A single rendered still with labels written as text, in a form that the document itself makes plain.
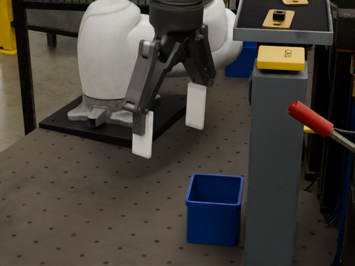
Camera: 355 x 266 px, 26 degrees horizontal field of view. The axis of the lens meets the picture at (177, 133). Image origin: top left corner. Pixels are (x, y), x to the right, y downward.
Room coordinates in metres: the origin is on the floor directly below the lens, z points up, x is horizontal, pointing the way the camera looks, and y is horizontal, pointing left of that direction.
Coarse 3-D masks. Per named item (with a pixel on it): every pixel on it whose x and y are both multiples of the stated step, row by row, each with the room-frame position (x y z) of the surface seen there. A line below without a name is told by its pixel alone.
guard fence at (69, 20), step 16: (0, 0) 4.18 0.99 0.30; (48, 0) 4.07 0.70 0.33; (80, 0) 3.98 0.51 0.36; (96, 0) 3.94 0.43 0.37; (128, 0) 3.85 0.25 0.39; (144, 0) 3.81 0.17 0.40; (0, 16) 4.19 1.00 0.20; (32, 16) 4.12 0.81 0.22; (48, 16) 4.08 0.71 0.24; (64, 16) 4.03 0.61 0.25; (80, 16) 3.98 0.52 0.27; (48, 32) 4.06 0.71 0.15; (64, 32) 4.02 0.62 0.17; (16, 48) 4.20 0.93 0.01
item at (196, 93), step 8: (192, 88) 1.08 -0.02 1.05; (200, 88) 1.07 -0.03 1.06; (192, 96) 1.08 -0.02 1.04; (200, 96) 1.07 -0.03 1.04; (192, 104) 1.08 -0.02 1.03; (200, 104) 1.07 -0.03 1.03; (192, 112) 1.08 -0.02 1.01; (200, 112) 1.07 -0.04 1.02; (192, 120) 1.08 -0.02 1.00; (200, 120) 1.07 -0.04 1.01; (200, 128) 1.07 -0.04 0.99
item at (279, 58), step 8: (264, 48) 0.96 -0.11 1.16; (272, 48) 0.96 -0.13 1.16; (280, 48) 0.96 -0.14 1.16; (288, 48) 0.96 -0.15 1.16; (296, 48) 0.96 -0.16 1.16; (264, 56) 0.93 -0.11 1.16; (272, 56) 0.93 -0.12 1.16; (280, 56) 0.93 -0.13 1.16; (288, 56) 0.93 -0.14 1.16; (296, 56) 0.93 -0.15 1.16; (304, 56) 0.93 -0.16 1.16; (264, 64) 0.91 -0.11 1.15; (272, 64) 0.91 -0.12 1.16; (280, 64) 0.91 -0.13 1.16; (288, 64) 0.91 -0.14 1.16; (296, 64) 0.91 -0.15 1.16; (304, 64) 0.91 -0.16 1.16
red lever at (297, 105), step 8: (296, 104) 0.83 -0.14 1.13; (288, 112) 0.84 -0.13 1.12; (296, 112) 0.83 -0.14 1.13; (304, 112) 0.83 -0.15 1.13; (312, 112) 0.83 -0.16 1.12; (304, 120) 0.83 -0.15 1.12; (312, 120) 0.83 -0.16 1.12; (320, 120) 0.83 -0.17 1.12; (312, 128) 0.83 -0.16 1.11; (320, 128) 0.82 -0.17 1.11; (328, 128) 0.82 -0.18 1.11; (328, 136) 0.83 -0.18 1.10; (336, 136) 0.83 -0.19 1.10; (344, 144) 0.82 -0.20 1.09; (352, 144) 0.83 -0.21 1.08
